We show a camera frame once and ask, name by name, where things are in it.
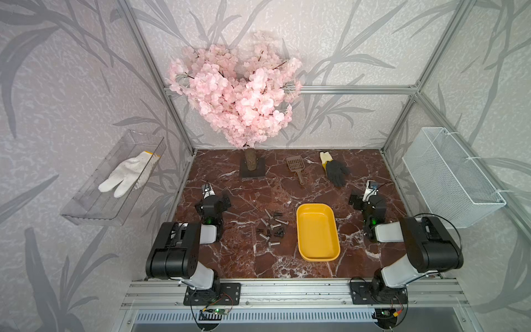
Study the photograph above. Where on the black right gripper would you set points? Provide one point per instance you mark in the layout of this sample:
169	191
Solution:
357	201

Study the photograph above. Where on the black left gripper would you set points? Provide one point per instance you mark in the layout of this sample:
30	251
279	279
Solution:
203	205

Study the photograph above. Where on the yellow plastic storage tray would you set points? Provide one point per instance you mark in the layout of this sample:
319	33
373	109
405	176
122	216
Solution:
317	236

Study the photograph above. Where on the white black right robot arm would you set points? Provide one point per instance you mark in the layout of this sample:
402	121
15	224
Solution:
430	249

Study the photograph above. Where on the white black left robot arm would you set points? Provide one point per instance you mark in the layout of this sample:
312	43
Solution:
175	251

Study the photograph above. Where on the black yellow work glove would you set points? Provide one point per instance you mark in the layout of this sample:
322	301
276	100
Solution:
336	172

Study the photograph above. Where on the white cotton glove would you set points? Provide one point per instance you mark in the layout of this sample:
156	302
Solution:
132	174

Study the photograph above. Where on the brown plastic slotted scoop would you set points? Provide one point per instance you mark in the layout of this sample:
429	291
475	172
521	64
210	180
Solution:
296	165

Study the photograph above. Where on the left controller circuit board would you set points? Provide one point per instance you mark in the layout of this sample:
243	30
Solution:
213	314

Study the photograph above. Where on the controller circuit board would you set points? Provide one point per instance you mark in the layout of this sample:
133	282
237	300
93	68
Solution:
387	314
213	314

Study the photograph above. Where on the right controller circuit board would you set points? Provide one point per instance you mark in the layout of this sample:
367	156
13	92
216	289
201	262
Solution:
387	314

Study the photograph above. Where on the pink artificial blossom tree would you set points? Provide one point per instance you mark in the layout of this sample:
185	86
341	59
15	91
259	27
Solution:
247	100

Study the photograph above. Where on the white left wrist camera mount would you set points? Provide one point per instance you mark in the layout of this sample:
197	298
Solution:
207	190

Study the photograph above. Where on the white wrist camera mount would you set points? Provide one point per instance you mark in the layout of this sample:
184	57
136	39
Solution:
371	189
207	190

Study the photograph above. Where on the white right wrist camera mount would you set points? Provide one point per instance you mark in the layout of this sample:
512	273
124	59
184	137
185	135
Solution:
371	189

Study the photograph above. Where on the white wire mesh basket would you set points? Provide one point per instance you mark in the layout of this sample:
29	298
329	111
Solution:
449	179

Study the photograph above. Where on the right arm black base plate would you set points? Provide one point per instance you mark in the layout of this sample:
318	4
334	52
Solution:
376	293

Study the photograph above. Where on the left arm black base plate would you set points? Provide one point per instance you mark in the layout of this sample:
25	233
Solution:
224	293

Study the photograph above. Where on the aluminium front rail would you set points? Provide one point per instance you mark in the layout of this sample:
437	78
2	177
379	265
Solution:
298	293

